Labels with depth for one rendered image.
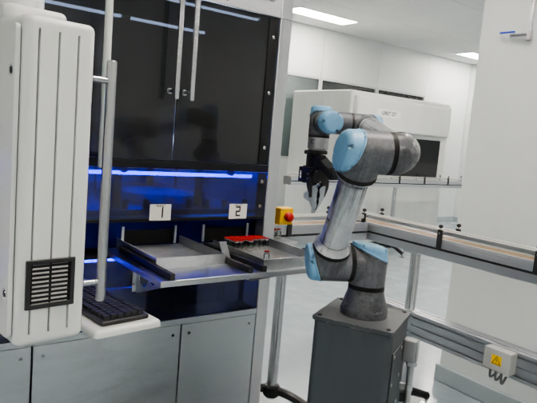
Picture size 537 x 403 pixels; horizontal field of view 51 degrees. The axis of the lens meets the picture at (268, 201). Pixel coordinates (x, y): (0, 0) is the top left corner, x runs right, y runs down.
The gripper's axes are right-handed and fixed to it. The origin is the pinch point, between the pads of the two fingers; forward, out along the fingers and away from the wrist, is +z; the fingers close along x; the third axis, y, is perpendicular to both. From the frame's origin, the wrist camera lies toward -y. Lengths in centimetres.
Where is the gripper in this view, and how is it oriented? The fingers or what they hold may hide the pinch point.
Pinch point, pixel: (316, 207)
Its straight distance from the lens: 200.1
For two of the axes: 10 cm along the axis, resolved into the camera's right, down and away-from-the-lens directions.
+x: -8.2, 0.0, -5.8
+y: -5.7, -1.4, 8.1
